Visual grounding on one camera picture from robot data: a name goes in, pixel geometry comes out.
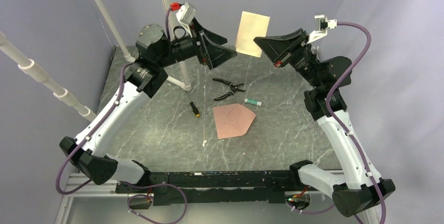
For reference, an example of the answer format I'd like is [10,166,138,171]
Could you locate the aluminium extrusion frame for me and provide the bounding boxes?
[54,173,381,224]

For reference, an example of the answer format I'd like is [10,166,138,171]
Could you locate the black yellow screwdriver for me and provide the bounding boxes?
[186,91,200,117]

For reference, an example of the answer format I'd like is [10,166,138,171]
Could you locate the cream lined letter paper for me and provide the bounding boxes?
[235,11,270,58]

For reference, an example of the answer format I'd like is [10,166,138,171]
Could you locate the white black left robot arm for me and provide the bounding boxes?
[60,19,236,193]

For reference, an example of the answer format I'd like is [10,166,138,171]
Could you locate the white pvc pipe frame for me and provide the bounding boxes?
[1,0,192,122]

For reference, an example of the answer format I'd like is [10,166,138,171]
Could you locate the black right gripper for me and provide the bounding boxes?
[253,28,323,89]

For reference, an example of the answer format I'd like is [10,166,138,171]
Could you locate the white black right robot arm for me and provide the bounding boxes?
[254,29,395,217]

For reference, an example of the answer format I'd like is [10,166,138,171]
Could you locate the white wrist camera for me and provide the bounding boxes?
[170,2,196,34]
[307,15,338,43]

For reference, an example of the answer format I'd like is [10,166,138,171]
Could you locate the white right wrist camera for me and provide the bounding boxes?
[307,15,338,43]

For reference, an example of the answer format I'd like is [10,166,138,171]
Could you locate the pink paper envelope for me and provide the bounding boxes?
[213,104,256,139]

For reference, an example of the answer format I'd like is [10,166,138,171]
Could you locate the black handled pliers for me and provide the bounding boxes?
[212,77,245,102]

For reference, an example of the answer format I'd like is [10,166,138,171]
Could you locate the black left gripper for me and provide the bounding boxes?
[157,17,237,69]

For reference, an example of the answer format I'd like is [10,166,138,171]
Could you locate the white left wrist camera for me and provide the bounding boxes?
[170,2,196,34]

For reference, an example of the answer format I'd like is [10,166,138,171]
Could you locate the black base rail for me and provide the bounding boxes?
[116,170,307,206]

